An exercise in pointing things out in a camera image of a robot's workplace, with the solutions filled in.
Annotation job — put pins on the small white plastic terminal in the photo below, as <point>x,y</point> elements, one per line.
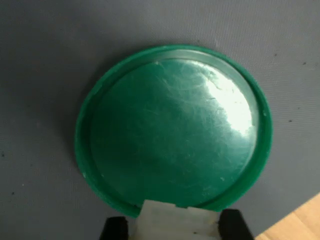
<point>172,220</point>

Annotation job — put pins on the round green lid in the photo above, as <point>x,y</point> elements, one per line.
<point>162,137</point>

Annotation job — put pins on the dark grey mat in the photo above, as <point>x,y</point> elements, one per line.
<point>37,75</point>

